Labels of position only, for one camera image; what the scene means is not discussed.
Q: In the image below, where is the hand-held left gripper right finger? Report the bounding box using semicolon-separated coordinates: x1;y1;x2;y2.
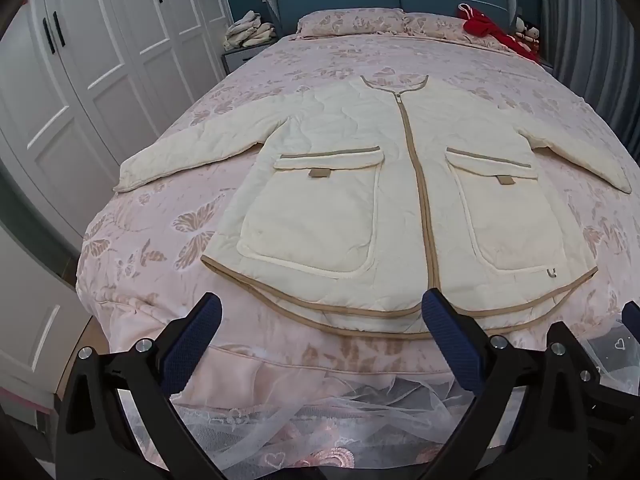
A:
421;288;603;480

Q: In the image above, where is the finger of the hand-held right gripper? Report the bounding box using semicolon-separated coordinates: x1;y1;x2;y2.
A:
621;300;640;342

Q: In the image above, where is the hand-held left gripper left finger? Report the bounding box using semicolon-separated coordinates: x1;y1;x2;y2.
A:
54;291;226;480

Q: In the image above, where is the cream quilted zip jacket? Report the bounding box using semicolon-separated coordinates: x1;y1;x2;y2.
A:
114;74;633;336

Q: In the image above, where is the pile of beige clothes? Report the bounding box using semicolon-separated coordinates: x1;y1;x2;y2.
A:
224;10;277;51

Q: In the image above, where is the pink floral bedspread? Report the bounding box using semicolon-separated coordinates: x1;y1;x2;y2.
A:
75;7;640;411

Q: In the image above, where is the white lace bed skirt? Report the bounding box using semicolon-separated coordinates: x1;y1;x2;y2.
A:
170;320;640;480

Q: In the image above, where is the white panelled door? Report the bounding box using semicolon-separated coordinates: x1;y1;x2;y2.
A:
0;225;94;421

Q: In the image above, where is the grey-blue curtain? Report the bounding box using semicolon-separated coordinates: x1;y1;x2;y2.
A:
537;0;640;156

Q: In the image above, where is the grey nightstand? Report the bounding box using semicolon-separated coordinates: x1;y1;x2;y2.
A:
221;42;273;73

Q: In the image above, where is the white panelled wardrobe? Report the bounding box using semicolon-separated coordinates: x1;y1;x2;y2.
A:
0;0;236;256

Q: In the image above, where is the pink floral pillow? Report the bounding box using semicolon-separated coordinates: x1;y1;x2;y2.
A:
297;8;408;38
402;12;506;43

